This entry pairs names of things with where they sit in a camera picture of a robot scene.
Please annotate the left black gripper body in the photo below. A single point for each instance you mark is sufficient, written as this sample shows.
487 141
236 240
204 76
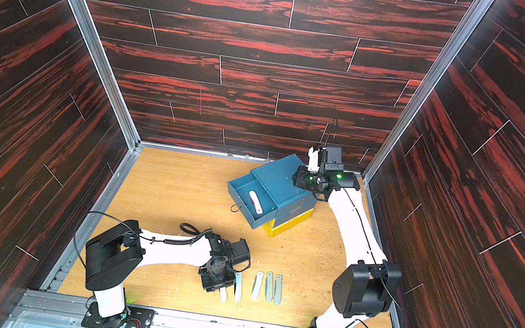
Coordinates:
224 278

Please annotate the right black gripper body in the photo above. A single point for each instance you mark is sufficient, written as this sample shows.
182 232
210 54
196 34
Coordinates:
305 180

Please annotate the white fruit knife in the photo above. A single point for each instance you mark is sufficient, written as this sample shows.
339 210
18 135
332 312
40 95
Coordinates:
223 294
256 202
238 290

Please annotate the teal yellow drawer cabinet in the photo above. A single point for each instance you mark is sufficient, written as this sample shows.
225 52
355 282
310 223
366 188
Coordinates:
294 205

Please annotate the teal top drawer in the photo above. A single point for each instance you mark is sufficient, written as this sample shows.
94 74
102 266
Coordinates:
239 191

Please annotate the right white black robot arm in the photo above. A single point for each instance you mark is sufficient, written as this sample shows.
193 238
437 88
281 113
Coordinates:
364 289

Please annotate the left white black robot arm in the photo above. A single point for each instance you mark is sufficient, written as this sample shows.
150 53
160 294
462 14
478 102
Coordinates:
114 254

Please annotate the green fruit knife middle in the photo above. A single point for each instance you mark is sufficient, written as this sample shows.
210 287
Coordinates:
269 287

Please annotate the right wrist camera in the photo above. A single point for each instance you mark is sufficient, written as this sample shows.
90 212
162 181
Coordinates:
325 158

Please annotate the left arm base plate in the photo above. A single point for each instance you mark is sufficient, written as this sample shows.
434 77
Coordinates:
132 317

